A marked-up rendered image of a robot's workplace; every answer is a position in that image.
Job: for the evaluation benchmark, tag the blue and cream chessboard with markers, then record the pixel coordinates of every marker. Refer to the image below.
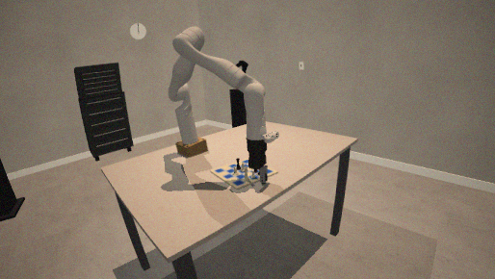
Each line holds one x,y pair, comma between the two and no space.
237,181

